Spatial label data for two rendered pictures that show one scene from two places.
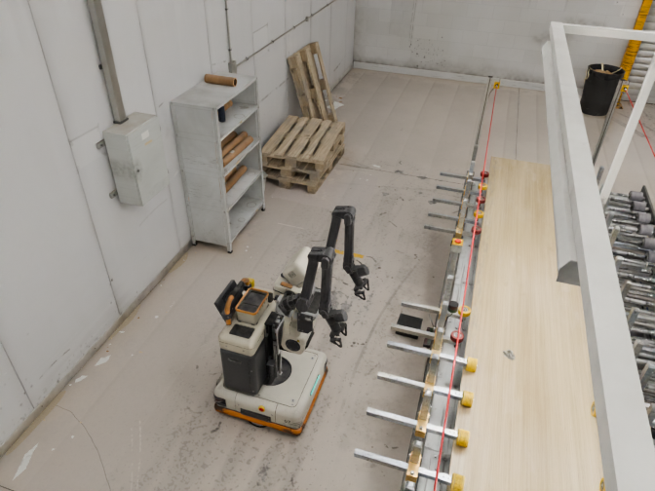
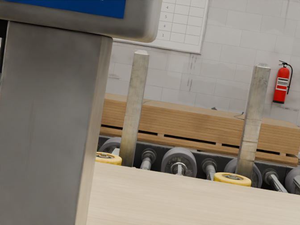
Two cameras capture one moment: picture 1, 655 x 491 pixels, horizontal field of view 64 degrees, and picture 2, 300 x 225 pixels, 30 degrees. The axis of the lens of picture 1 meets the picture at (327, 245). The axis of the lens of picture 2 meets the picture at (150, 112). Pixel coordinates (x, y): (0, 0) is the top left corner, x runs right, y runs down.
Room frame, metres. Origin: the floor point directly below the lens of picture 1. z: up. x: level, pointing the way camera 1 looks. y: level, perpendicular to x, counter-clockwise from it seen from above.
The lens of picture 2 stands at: (2.87, -0.65, 1.15)
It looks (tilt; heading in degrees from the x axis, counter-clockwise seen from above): 6 degrees down; 255
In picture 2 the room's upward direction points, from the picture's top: 9 degrees clockwise
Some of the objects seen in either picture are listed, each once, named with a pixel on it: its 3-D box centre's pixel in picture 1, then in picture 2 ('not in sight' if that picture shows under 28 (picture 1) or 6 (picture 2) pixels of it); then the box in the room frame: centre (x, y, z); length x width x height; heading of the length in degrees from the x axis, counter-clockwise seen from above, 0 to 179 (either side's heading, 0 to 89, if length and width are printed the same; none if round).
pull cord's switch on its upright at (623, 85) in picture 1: (603, 139); not in sight; (4.50, -2.52, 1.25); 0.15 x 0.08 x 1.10; 163
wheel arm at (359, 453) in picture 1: (405, 467); not in sight; (1.38, -0.40, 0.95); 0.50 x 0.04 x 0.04; 73
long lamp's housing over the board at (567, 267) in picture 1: (560, 116); not in sight; (2.28, -1.05, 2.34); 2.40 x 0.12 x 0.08; 163
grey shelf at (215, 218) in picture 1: (223, 163); not in sight; (4.73, 1.07, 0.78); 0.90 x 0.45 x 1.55; 163
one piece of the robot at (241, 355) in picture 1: (257, 337); not in sight; (2.53, 0.46, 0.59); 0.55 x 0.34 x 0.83; 163
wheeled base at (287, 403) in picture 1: (273, 381); not in sight; (2.50, 0.37, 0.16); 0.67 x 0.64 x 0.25; 73
